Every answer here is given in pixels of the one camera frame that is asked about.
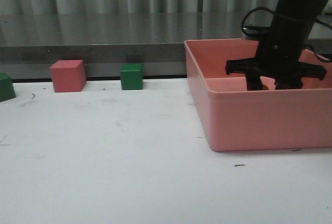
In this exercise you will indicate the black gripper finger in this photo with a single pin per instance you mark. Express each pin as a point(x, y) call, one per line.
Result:
point(288, 83)
point(253, 83)

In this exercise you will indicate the green cube near bin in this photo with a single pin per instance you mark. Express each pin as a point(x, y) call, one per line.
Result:
point(131, 76)

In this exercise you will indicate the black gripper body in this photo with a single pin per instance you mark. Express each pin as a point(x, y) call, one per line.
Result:
point(277, 57)

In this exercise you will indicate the pink cube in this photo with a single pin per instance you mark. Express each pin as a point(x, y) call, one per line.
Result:
point(68, 76)

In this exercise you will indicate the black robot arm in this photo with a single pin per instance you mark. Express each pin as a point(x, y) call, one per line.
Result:
point(294, 18)

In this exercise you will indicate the green block at left edge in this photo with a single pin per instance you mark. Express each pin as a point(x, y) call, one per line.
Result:
point(7, 91)

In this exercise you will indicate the pink plastic bin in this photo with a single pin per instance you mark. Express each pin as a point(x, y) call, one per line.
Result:
point(235, 118)

